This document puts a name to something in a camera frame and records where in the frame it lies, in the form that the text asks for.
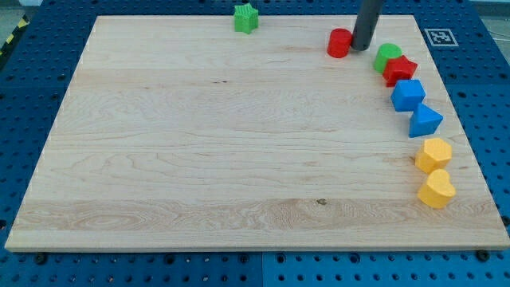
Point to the red cylinder block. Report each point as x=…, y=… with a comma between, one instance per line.
x=339, y=43

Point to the green star block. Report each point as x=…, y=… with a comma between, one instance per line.
x=245, y=18

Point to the red star block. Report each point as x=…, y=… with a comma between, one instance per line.
x=400, y=68

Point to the light wooden board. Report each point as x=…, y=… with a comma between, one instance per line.
x=179, y=134

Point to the blue cube block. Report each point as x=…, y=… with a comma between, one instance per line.
x=407, y=95

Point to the green cylinder block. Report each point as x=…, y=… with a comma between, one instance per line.
x=386, y=52

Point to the blue triangle block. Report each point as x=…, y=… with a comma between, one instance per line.
x=424, y=121

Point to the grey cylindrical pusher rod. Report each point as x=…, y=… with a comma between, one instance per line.
x=365, y=24

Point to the yellow hexagon block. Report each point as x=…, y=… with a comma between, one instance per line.
x=434, y=153

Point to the yellow heart block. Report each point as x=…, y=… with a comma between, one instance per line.
x=437, y=191

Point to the white fiducial marker tag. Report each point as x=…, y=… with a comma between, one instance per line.
x=439, y=37

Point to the black bolt front left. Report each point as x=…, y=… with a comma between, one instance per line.
x=40, y=258

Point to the black bolt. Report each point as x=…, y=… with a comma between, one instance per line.
x=482, y=255
x=40, y=258

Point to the black bolt front right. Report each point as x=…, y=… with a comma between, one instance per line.
x=482, y=255

